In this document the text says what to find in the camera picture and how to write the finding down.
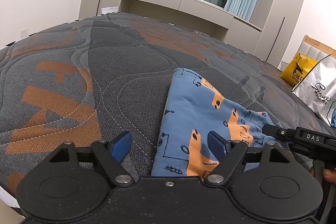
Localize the blue pants with orange cars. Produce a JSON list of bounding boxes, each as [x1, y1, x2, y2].
[[151, 68, 275, 179]]

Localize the person right hand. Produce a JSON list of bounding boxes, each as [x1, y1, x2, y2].
[[323, 169, 336, 184]]

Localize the blue crumpled cloth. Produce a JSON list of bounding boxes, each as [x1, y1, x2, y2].
[[330, 109, 336, 128]]

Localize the white shopping bag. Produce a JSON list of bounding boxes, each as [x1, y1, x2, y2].
[[291, 56, 336, 127]]

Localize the yellow shopping bag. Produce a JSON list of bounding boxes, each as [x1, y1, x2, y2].
[[280, 53, 318, 87]]

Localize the grey orange quilted mattress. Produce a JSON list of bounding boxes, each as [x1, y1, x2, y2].
[[1, 13, 335, 195]]

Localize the wooden padded headboard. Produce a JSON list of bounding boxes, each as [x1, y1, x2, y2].
[[297, 35, 336, 61]]

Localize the beige built-in wardrobe unit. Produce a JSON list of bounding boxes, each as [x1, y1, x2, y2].
[[79, 0, 303, 67]]

